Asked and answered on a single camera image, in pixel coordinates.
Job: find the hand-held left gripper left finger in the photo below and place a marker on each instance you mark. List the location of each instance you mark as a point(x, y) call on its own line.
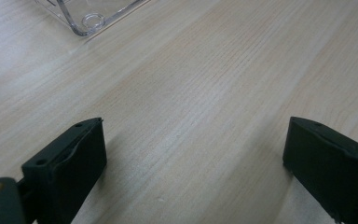
point(65, 168)

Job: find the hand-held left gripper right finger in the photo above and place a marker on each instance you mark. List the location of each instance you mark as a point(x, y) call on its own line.
point(332, 168)

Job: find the clear acrylic three-slot rack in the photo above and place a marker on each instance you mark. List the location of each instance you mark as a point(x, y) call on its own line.
point(87, 15)

